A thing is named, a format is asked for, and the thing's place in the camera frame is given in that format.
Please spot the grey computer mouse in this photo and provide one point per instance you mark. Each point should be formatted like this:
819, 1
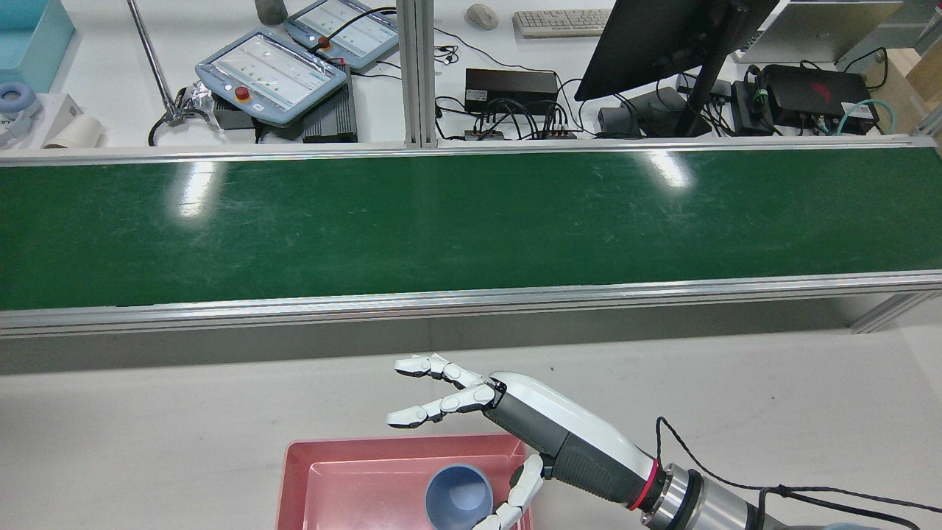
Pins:
482, 16

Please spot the brown cardboard box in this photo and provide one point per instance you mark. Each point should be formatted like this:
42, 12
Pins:
920, 81

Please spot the black adapter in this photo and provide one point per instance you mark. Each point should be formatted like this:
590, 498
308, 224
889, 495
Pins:
751, 114

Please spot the blue white tape roll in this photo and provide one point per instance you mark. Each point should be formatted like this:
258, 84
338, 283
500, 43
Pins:
31, 103

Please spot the white keyboard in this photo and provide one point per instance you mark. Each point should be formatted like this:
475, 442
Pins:
563, 22

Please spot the black monitor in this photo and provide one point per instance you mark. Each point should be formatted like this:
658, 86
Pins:
647, 44

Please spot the blue plastic bin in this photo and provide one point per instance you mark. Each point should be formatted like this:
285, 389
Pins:
29, 44

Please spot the aluminium profile post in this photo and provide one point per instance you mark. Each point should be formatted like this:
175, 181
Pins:
416, 73

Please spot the grey metal box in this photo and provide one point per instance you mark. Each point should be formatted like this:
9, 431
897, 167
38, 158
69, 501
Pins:
234, 119

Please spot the green conveyor belt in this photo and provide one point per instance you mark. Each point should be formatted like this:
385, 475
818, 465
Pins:
441, 228

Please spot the black mini computer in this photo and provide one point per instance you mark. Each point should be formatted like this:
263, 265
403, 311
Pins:
817, 96

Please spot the black finned box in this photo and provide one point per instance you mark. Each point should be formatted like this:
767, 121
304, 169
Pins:
335, 118

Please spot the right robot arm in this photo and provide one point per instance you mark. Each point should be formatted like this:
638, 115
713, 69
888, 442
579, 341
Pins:
706, 504

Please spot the blue cup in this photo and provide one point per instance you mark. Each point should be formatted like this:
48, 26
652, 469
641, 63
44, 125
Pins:
460, 500

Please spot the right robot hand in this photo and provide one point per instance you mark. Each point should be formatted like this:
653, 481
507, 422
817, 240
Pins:
559, 434

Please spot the clear plastic parts bag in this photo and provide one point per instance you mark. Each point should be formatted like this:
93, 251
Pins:
200, 99

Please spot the pink plastic box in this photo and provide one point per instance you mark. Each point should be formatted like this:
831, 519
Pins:
353, 486

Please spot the small grey box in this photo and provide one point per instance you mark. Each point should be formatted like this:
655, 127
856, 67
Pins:
611, 121

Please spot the white paper cup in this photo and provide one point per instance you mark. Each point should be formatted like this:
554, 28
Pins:
73, 132

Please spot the grey padded cylinder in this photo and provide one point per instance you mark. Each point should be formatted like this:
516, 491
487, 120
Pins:
271, 11

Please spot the black network switch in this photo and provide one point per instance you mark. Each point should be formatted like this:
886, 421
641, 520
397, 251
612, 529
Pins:
511, 88

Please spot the silver laptop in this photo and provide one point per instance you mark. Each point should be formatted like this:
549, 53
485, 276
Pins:
817, 29

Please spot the grey teach pendant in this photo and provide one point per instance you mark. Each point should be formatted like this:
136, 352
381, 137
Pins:
272, 73
360, 37

